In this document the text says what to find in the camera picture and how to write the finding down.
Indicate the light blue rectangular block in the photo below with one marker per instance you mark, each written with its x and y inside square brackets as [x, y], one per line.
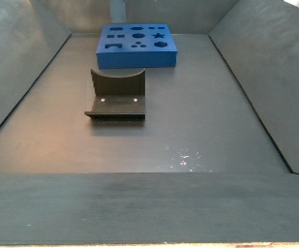
[117, 11]

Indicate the black curved fixture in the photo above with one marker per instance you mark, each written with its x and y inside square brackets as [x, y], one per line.
[119, 96]

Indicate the blue foam shape board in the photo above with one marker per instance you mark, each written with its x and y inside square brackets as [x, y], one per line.
[137, 45]

